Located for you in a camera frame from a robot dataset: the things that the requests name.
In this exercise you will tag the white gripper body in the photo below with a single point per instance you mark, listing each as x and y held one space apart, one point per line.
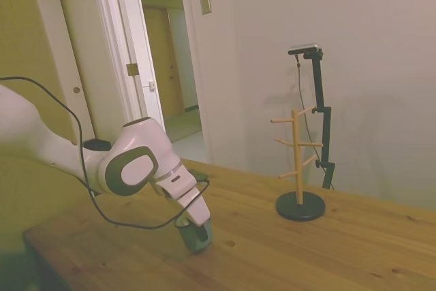
190 199

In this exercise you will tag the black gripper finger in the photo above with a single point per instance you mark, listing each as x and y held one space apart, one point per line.
203 233

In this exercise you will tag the blue enamel mug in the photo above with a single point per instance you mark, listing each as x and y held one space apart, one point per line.
194 241

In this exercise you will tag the wooden mug tree black base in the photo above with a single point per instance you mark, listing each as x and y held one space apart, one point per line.
299 210

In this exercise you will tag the white door latch plate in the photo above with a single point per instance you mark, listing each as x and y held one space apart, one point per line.
151 85

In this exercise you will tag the brass door hinge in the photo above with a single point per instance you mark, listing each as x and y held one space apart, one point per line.
131 69

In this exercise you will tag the wooden hallway door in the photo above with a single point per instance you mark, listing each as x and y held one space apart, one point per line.
161 59

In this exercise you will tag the round closet door pull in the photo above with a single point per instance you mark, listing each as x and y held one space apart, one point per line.
76 90

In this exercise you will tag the cream closet door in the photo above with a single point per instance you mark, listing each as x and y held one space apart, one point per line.
20 32

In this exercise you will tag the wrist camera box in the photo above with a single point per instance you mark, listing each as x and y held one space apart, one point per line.
200 175

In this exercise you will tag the black camera stand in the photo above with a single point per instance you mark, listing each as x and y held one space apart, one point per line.
319 83

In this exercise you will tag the white door frame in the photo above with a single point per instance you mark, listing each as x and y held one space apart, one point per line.
105 32

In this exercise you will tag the grey exterior camera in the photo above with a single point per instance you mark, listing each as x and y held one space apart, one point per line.
304 48

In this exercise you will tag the metal wall switch plate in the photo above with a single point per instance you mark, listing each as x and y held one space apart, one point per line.
205 2

